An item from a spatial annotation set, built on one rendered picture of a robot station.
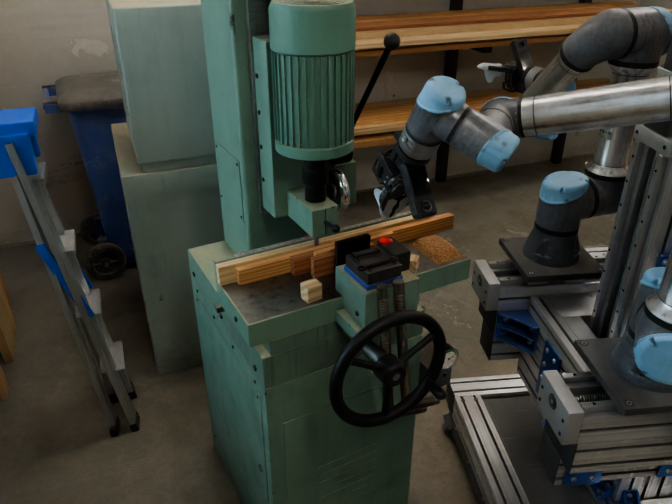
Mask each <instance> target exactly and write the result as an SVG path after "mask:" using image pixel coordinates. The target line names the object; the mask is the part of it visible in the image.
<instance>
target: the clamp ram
mask: <svg viewBox="0 0 672 504"><path fill-rule="evenodd" d="M370 240H371V236H370V235H369V234H368V233H366V234H362V235H358V236H354V237H350V238H346V239H342V240H338V241H335V275H336V266H340V265H344V264H346V255H347V254H350V253H355V252H359V251H362V250H366V249H370Z"/></svg>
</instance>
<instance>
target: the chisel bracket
mask: <svg viewBox="0 0 672 504"><path fill-rule="evenodd" d="M287 203H288V216H289V217H290V218H291V219H292V220H293V221H295V222H296V223H297V224H298V225H299V226H300V227H301V228H302V229H303V230H304V231H305V232H307V233H308V234H309V235H310V236H311V237H312V238H315V237H319V236H323V235H327V234H331V233H334V232H333V231H332V228H330V227H329V226H327V225H326V224H324V221H325V220H327V221H329V222H331V223H332V224H334V225H335V224H337V225H338V205H337V204H336V203H334V202H333V201H332V200H330V199H329V198H328V197H327V196H326V200H325V201H323V202H320V203H311V202H308V201H306V200H305V191H304V187H301V188H296V189H292V190H288V191H287Z"/></svg>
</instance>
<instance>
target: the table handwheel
mask: <svg viewBox="0 0 672 504"><path fill-rule="evenodd" d="M402 324H417V325H421V326H423V327H424V328H426V329H427V330H428V331H429V332H430V333H428V334H427V335H426V336H425V337H424V338H423V339H421V340H420V341H419V342H418V343H417V344H416V345H414V346H413V347H412V348H410V349H409V350H408V351H407V352H405V353H404V354H403V355H401V356H400V357H399V358H397V357H396V356H395V355H394V354H391V353H388V354H385V353H384V351H383V350H382V349H381V348H380V347H379V346H378V345H377V344H376V343H375V342H374V341H373V340H372V339H373V338H374V337H376V336H377V335H379V334H380V333H382V332H384V331H386V330H387V329H390V328H392V327H395V326H398V325H402ZM343 332H344V333H345V335H346V336H347V337H348V338H349V339H350V341H349V343H348V344H347V345H346V346H345V348H344V349H343V351H342V352H341V354H340V355H339V357H338V359H337V361H336V363H335V365H334V367H333V370H332V373H331V377H330V382H329V398H330V402H331V405H332V408H333V410H334V411H335V413H336V414H337V415H338V417H339V418H341V419H342V420H343V421H344V422H346V423H348V424H350V425H353V426H357V427H375V426H380V425H383V424H386V423H389V422H391V421H394V420H396V419H398V418H399V417H401V416H403V415H404V414H406V413H407V412H409V411H410V410H411V409H412V408H414V407H415V406H416V405H417V404H418V403H419V402H420V401H421V400H422V399H423V398H424V397H425V396H426V395H427V393H428V392H429V391H430V390H429V389H428V387H427V386H426V384H425V381H426V380H427V379H429V378H430V379H431V380H433V381H434V382H436V380H437V379H438V377H439V375H440V373H441V370H442V368H443V365H444V361H445V357H446V337H445V334H444V331H443V329H442V327H441V325H440V324H439V323H438V321H437V320H435V319H434V318H433V317H432V316H430V315H429V314H427V313H424V312H421V311H416V310H402V311H397V312H393V313H389V314H387V315H384V316H382V317H380V318H378V319H376V320H374V321H373V322H371V323H370V324H368V325H367V326H365V327H364V328H363V329H362V330H360V331H359V332H358V333H357V334H356V335H355V336H354V337H353V338H351V337H350V335H349V334H348V333H347V332H346V331H345V330H344V329H343ZM431 341H433V345H434V350H433V357H432V360H431V363H430V366H429V368H428V370H427V372H426V374H425V376H424V377H423V379H422V380H421V382H420V383H419V384H418V386H417V387H416V388H415V389H414V390H413V391H412V392H411V393H410V394H409V395H408V396H407V397H406V398H404V399H403V400H402V401H400V402H399V403H398V404H396V405H394V406H392V407H391V408H390V398H391V391H392V387H394V386H397V385H399V384H400V383H401V382H402V381H403V380H404V378H405V376H406V373H407V368H406V366H405V365H404V364H405V363H406V362H407V361H408V360H410V359H411V358H412V357H413V356H414V355H415V354H416V353H418V352H419V351H420V350H421V349H422V348H424V347H425V346H426V345H427V344H429V343H430V342H431ZM360 351H361V352H362V353H363V354H364V355H365V356H366V357H367V358H368V360H369V361H365V360H362V359H358V358H355V357H356V355H357V354H358V353H359V352H360ZM350 365H351V366H356V367H361V368H366V369H369V370H373V372H374V374H375V375H376V377H377V378H378V379H379V380H380V381H381V382H382V383H383V384H384V396H383V404H382V411H381V412H378V413H373V414H360V413H356V412H354V411H352V410H351V409H350V408H348V406H347V405H346V403H345V401H344V398H343V382H344V378H345V375H346V373H347V370H348V368H349V366H350Z"/></svg>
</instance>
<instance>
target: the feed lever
mask: <svg viewBox="0 0 672 504"><path fill-rule="evenodd" d="M383 42H384V46H385V49H384V51H383V54H382V56H381V58H380V60H379V62H378V64H377V66H376V68H375V71H374V73H373V75H372V77H371V79H370V81H369V83H368V86H367V88H366V90H365V92H364V94H363V96H362V98H361V101H360V103H359V105H358V107H357V109H356V111H355V113H354V127H355V125H356V123H357V121H358V119H359V116H360V114H361V112H362V110H363V108H364V106H365V104H366V102H367V100H368V98H369V96H370V94H371V92H372V89H373V87H374V85H375V83H376V81H377V79H378V77H379V75H380V73H381V71H382V69H383V67H384V65H385V63H386V60H387V58H388V56H389V54H390V52H391V50H395V49H397V48H398V47H399V45H400V37H399V35H398V34H396V33H394V32H390V33H388V34H387V35H386V36H385V37H384V41H383ZM352 157H353V151H352V152H351V153H349V154H347V155H345V156H343V157H339V158H335V159H330V160H327V161H329V162H330V163H331V164H332V165H337V164H342V163H347V162H350V161H351V160H352Z"/></svg>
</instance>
